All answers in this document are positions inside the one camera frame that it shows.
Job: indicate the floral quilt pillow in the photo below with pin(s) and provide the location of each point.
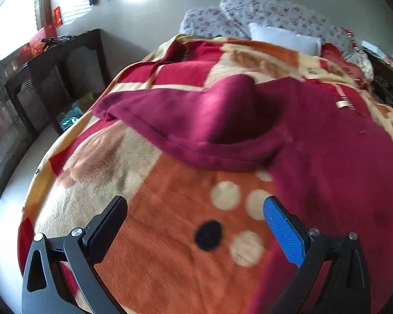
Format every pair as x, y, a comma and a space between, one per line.
231, 18

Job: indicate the orange red patterned blanket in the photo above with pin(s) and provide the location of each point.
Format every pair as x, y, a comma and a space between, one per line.
194, 240

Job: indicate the dark carved wooden headboard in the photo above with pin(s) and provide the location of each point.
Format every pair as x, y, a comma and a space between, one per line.
382, 84

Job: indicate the maroon fleece garment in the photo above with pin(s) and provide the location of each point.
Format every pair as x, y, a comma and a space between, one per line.
332, 164

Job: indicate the red paper wall decoration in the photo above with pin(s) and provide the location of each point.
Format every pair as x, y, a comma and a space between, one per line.
57, 17

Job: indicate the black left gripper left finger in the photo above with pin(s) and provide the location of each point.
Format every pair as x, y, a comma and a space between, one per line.
44, 289

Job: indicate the white pillow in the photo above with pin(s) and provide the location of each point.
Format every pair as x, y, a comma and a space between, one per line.
307, 45

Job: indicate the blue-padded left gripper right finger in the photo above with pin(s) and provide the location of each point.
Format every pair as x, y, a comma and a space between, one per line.
346, 288

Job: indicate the red ruffled cushion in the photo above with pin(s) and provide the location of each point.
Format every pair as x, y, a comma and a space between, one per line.
333, 62

